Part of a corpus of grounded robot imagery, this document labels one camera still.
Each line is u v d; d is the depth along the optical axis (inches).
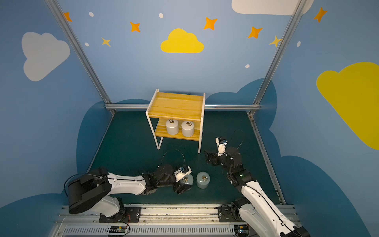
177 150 38.5
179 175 28.3
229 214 29.2
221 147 27.6
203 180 30.8
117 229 28.3
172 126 32.9
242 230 28.7
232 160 22.9
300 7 27.2
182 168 27.3
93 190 17.2
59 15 27.9
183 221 28.9
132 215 29.2
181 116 29.5
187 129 32.4
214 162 27.8
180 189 28.7
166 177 25.6
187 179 30.8
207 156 28.4
